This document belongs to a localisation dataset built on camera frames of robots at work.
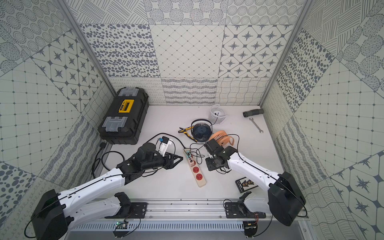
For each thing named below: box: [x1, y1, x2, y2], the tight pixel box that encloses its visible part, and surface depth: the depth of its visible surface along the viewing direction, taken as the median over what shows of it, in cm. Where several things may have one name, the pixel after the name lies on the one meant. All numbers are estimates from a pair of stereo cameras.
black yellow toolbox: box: [97, 87, 150, 145], surface depth 97 cm
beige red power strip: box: [183, 147, 207, 188], surface depth 85 cm
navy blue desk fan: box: [191, 119, 213, 143], surface depth 105 cm
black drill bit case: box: [235, 177, 259, 194], surface depth 83 cm
